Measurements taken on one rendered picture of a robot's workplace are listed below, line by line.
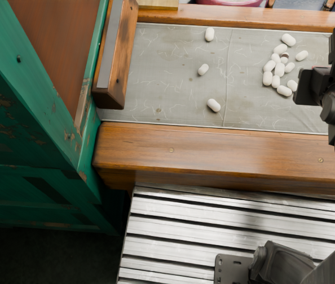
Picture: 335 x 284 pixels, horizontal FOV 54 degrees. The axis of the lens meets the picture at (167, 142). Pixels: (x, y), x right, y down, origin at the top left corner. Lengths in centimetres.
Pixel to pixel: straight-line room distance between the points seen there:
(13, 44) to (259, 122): 56
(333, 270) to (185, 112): 51
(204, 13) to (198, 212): 51
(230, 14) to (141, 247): 62
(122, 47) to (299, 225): 55
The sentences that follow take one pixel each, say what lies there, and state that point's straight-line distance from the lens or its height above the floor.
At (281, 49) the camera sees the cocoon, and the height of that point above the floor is 76.
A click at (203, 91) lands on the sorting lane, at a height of 74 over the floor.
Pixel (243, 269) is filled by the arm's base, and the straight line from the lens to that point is 74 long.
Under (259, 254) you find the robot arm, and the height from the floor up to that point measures 80.
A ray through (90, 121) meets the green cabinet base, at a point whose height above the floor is 82.
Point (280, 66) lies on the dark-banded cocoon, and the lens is 85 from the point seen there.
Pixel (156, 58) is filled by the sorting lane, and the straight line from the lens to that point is 85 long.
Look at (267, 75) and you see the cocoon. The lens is 83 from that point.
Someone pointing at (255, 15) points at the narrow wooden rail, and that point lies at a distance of 94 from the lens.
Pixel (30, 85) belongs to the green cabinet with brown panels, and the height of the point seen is 108.
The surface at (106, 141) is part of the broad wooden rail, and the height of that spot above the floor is 76.
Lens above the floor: 141
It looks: 66 degrees down
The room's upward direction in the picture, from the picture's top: straight up
